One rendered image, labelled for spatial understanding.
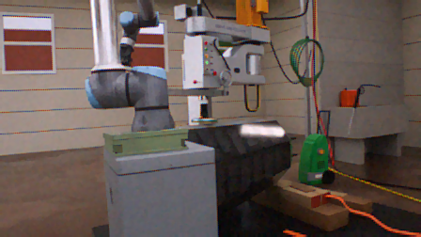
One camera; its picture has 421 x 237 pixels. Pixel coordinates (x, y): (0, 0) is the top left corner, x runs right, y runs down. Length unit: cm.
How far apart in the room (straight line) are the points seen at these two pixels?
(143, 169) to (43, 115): 723
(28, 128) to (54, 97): 96
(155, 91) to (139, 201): 45
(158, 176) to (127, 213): 18
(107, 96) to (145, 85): 16
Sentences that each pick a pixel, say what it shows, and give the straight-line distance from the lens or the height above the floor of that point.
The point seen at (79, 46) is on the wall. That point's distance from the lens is 848.
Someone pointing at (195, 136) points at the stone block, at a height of 79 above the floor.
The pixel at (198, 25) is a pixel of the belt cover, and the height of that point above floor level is 164.
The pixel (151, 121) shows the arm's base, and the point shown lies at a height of 97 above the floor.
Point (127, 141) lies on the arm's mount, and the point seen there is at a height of 90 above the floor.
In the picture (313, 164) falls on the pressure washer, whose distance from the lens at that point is 385.
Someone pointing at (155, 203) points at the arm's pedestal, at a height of 66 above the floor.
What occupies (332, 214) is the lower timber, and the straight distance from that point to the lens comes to 262.
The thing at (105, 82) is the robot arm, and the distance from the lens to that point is 136.
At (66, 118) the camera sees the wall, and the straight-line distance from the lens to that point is 834.
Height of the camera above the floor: 104
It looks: 3 degrees down
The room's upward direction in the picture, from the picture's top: 2 degrees counter-clockwise
